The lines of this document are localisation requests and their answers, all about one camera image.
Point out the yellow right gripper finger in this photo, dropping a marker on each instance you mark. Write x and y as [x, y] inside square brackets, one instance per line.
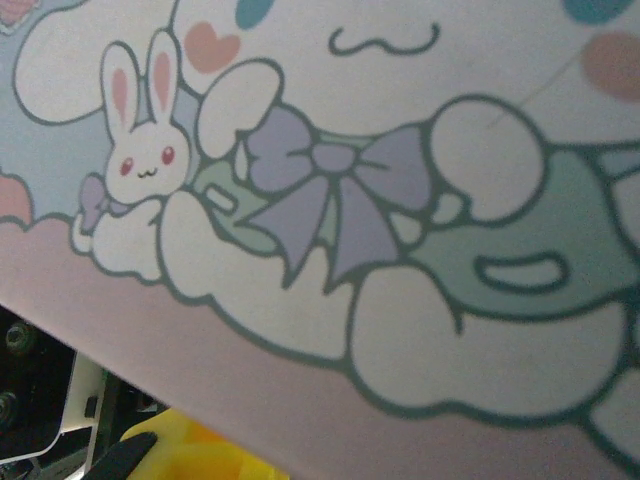
[200, 450]

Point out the pastel cartoon tin box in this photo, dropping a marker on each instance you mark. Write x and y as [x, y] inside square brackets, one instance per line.
[350, 175]

